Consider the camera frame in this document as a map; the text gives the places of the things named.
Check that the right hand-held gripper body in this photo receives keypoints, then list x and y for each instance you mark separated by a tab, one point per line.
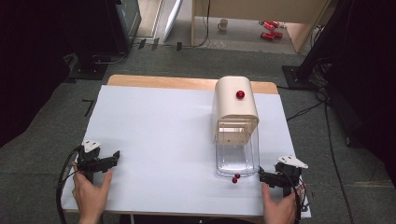
288	175

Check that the black stand with base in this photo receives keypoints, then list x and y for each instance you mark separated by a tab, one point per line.
314	49

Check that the light wooden desk frame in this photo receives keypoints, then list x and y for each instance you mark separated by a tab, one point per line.
249	7

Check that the person's right hand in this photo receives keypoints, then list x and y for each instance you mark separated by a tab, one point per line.
280	208

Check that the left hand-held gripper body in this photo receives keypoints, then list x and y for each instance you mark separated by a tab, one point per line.
90	161

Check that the red round knob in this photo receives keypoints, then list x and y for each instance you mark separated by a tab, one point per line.
240	94

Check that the white table sheet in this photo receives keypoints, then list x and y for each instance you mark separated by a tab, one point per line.
155	140

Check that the black flat stand base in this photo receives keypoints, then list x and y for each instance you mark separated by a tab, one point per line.
87	70

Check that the red can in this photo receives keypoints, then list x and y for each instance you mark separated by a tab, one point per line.
269	25
267	35
278	34

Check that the clear plastic container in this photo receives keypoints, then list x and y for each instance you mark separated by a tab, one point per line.
238	158

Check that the white board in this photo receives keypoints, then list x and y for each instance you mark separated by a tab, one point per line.
173	20

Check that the beige mug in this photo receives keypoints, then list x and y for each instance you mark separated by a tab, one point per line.
222	24

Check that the black cabinet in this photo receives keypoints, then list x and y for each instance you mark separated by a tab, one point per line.
121	25

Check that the cream toy cabinet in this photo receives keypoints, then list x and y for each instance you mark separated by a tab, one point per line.
233	109

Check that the small red ball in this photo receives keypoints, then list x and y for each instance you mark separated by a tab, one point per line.
237	175
234	180

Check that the person's left hand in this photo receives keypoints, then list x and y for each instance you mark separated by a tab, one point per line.
90	196

